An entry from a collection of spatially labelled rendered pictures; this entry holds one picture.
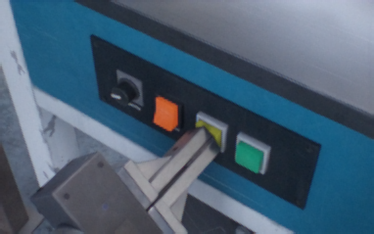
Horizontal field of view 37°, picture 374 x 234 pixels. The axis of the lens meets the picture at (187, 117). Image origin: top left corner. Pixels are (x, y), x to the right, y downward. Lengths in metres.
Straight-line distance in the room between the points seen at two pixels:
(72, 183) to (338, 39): 0.24
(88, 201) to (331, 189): 0.21
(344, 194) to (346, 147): 0.05
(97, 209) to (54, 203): 0.03
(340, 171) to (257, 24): 0.14
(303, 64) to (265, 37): 0.04
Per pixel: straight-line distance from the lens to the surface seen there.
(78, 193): 0.42
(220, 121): 0.51
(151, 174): 0.47
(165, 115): 0.53
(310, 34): 0.48
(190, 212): 1.02
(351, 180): 0.48
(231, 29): 0.47
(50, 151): 0.82
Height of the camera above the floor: 1.02
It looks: 46 degrees down
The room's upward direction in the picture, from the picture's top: straight up
